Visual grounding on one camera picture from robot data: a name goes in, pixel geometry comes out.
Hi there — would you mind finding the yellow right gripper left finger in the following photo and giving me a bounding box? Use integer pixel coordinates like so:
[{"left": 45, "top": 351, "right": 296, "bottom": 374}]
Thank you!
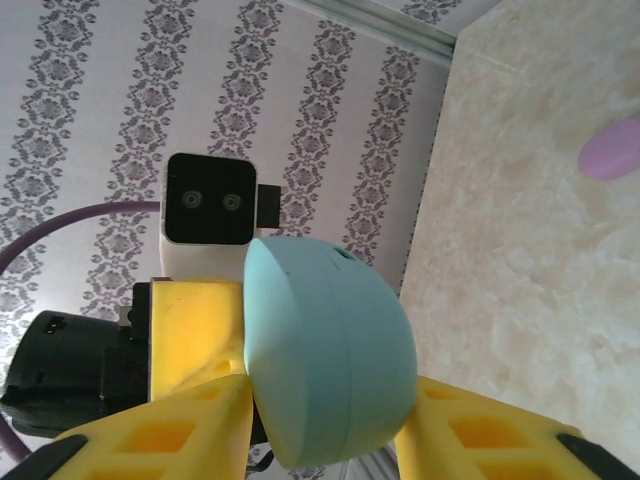
[{"left": 0, "top": 374, "right": 255, "bottom": 480}]

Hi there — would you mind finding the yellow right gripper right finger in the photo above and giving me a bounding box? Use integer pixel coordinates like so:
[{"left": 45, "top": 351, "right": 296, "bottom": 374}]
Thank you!
[{"left": 393, "top": 377, "right": 640, "bottom": 480}]

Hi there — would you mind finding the blue earbud charging case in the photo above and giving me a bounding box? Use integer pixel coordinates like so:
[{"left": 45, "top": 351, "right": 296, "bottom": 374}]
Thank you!
[{"left": 242, "top": 236, "right": 419, "bottom": 469}]

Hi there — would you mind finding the pink earbud charging case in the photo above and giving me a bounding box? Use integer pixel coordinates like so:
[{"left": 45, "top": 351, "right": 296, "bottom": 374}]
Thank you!
[{"left": 578, "top": 115, "right": 640, "bottom": 182}]

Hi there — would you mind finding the purple cable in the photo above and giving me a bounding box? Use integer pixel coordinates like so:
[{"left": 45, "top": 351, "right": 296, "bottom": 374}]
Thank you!
[{"left": 0, "top": 201, "right": 166, "bottom": 464}]

